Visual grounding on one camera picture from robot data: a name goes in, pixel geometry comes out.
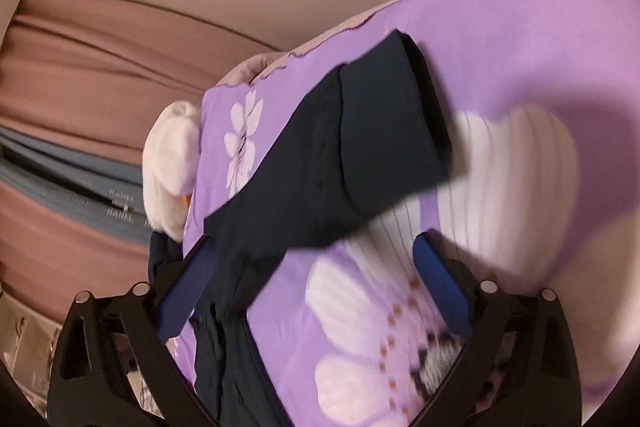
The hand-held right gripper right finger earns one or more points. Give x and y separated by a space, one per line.
440 287

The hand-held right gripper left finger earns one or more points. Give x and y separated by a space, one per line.
187 287

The white wardrobe shelf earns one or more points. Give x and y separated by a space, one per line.
20 332

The dark navy jacket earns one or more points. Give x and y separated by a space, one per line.
300 167

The white plush goose toy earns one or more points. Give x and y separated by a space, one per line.
167 157

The grey lettered curtain band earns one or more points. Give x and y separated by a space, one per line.
50 187

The purple floral blanket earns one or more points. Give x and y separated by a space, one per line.
500 32

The pink curtain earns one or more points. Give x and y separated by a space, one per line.
100 57

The crumpled navy blue garment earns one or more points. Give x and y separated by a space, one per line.
162 257

